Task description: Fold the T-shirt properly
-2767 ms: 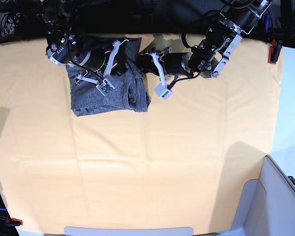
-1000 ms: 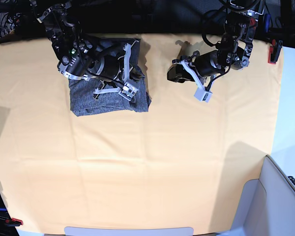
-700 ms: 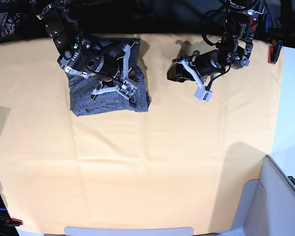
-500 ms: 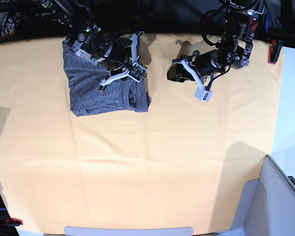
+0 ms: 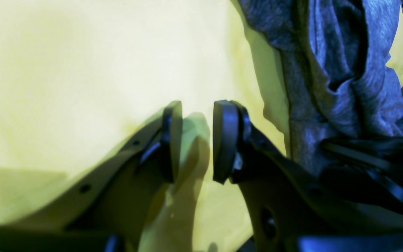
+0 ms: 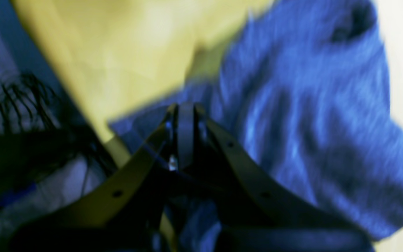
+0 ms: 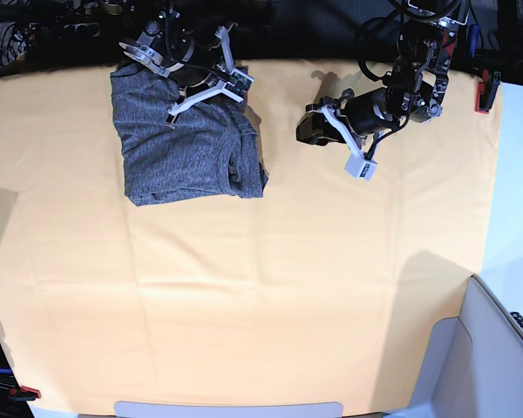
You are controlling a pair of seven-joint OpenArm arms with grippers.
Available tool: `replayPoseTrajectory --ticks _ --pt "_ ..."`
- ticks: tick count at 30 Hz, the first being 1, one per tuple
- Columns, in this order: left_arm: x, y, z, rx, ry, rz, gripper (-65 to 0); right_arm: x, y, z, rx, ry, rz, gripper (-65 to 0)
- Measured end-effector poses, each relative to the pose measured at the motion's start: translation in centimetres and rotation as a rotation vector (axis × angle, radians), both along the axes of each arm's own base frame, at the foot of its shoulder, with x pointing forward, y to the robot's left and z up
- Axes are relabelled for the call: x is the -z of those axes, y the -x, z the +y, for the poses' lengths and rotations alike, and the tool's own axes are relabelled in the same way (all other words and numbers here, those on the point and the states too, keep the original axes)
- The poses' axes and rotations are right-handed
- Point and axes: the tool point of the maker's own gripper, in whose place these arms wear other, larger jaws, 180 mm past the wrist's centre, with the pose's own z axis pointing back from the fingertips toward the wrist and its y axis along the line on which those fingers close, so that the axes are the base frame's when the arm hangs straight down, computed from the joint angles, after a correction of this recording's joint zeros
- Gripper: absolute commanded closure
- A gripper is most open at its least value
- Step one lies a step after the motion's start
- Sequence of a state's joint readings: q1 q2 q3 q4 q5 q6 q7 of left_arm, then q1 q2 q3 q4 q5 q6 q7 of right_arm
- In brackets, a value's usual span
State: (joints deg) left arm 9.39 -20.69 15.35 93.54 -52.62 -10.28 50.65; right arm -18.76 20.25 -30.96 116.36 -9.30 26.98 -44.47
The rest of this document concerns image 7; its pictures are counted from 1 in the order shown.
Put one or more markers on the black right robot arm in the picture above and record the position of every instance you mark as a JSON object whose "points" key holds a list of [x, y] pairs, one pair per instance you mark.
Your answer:
{"points": [[161, 39]]}

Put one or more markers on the yellow table cloth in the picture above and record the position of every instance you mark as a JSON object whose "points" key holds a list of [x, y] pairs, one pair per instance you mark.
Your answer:
{"points": [[326, 289]]}

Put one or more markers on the red black clamp right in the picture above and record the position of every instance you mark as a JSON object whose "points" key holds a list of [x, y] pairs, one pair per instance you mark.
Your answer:
{"points": [[487, 89]]}

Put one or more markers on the grey tray edge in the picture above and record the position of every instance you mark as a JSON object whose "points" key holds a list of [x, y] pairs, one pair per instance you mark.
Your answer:
{"points": [[138, 409]]}

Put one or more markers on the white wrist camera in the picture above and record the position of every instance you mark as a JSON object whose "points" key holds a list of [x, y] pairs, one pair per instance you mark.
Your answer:
{"points": [[360, 168], [238, 85]]}

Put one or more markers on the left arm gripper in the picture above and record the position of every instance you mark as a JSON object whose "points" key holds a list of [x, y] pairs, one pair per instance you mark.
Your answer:
{"points": [[362, 115]]}

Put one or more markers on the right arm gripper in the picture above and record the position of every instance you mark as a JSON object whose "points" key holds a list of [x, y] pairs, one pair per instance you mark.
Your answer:
{"points": [[200, 72]]}

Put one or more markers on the grey long-sleeve shirt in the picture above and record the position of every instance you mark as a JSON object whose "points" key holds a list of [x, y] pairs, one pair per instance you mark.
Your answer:
{"points": [[210, 149]]}

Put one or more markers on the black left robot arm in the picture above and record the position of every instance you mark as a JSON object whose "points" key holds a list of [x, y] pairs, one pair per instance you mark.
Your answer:
{"points": [[412, 90]]}

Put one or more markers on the white cardboard box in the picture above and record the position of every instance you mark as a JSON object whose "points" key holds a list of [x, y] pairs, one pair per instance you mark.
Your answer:
{"points": [[473, 364]]}

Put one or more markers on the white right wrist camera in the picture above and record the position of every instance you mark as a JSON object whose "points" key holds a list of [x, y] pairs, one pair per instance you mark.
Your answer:
{"points": [[238, 85]]}

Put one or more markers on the red black clamp left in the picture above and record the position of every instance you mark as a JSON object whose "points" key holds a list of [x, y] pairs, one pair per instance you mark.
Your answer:
{"points": [[23, 394]]}

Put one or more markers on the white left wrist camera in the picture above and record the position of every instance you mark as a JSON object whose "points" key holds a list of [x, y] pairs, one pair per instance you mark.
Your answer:
{"points": [[360, 168]]}

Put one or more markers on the red black clamp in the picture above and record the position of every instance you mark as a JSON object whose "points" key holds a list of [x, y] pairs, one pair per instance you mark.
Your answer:
{"points": [[23, 394], [487, 89]]}

